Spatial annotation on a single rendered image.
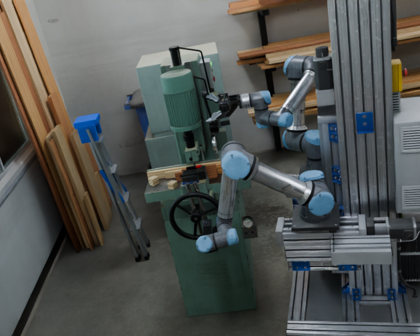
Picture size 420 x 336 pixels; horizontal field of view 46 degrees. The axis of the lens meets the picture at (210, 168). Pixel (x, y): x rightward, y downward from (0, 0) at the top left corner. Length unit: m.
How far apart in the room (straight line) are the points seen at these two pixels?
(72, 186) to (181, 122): 1.61
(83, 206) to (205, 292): 1.43
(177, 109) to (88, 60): 2.54
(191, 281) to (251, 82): 2.58
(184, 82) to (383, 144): 1.04
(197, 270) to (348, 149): 1.19
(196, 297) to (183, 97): 1.25
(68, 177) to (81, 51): 1.54
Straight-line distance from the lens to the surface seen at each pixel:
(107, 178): 3.61
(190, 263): 3.01
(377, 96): 2.36
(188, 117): 2.69
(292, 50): 4.60
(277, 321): 3.12
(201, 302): 3.19
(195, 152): 2.79
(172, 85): 2.63
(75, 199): 4.08
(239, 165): 2.07
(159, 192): 2.78
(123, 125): 5.23
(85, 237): 4.24
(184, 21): 4.94
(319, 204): 2.21
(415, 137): 2.39
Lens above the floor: 2.09
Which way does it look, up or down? 24 degrees down
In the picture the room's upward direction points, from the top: 11 degrees counter-clockwise
